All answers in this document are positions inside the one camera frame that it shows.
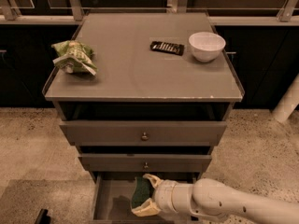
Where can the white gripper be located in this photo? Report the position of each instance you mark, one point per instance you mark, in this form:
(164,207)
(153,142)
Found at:
(163,194)

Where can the green yellow sponge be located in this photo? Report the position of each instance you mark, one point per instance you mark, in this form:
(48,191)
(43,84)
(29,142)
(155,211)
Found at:
(143,191)

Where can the grey bottom drawer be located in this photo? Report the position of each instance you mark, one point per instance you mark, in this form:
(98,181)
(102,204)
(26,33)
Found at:
(112,202)

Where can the grey drawer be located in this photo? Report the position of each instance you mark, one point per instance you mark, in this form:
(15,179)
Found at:
(112,202)
(143,133)
(144,162)

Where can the grey middle drawer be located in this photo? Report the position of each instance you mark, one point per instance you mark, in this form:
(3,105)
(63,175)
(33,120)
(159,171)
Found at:
(144,162)

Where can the grey top drawer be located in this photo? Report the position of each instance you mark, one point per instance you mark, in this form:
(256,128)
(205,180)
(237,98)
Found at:
(143,133)

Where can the grey drawer cabinet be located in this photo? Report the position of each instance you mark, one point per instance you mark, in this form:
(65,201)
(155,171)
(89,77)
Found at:
(134,83)

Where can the black object at floor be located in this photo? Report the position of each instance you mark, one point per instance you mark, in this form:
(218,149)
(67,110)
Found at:
(43,217)

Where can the black snack bar packet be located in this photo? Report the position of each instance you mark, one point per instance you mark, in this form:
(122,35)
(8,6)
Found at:
(166,47)

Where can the green chip bag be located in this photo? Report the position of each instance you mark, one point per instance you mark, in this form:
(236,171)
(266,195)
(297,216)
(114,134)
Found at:
(74,57)

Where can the white bowl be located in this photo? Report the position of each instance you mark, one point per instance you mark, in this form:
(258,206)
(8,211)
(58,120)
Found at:
(206,46)

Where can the white pillar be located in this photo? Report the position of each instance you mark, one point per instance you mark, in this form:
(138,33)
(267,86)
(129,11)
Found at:
(288,102)

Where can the metal window railing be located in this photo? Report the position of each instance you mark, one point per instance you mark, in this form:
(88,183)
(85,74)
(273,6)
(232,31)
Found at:
(220,12)

